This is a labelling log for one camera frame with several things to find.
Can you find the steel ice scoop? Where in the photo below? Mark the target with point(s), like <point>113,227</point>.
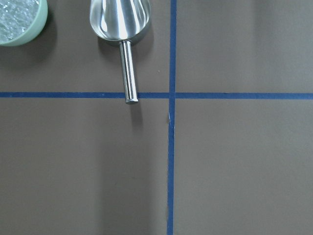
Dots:
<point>122,23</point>

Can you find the green bowl of ice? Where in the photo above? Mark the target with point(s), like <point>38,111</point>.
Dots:
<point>21,21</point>

